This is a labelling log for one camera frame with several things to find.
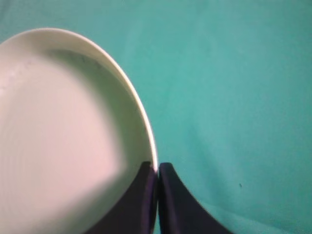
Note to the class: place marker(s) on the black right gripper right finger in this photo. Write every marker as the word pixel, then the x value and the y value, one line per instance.
pixel 179 212

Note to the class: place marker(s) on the cream round plastic plate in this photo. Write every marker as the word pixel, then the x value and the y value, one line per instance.
pixel 73 133

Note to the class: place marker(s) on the green cloth backdrop and tablecloth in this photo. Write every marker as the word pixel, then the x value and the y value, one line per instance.
pixel 227 86

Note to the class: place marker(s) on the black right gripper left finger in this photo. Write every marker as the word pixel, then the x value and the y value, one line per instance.
pixel 135 212

